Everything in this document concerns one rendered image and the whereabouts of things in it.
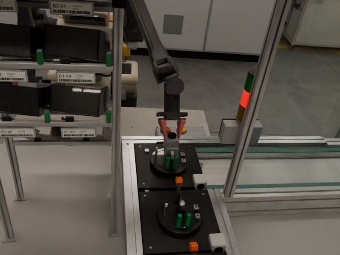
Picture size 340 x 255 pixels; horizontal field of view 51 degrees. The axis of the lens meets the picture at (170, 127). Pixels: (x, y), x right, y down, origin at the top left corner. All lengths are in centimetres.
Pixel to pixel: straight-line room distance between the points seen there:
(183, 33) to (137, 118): 265
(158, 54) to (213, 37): 312
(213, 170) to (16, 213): 72
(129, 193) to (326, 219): 74
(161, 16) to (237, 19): 88
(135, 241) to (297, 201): 62
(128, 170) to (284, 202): 57
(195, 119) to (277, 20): 95
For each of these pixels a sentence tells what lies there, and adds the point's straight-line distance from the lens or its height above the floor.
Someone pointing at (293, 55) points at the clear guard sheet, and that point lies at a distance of 102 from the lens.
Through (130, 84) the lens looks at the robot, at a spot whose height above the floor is 76.
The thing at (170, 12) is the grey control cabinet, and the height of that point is 55.
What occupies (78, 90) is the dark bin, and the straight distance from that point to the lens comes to 96.
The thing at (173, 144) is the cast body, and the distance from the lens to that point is 124.
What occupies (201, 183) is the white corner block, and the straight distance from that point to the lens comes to 126.
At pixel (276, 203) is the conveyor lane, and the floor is 92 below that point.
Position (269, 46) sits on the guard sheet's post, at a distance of 96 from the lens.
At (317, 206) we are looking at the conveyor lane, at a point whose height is 90.
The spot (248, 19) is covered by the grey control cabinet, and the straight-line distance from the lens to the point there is 439.
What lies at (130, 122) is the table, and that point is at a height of 86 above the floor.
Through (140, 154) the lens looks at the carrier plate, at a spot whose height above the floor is 97.
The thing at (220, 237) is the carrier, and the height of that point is 99.
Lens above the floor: 185
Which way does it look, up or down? 36 degrees down
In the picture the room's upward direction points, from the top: 7 degrees clockwise
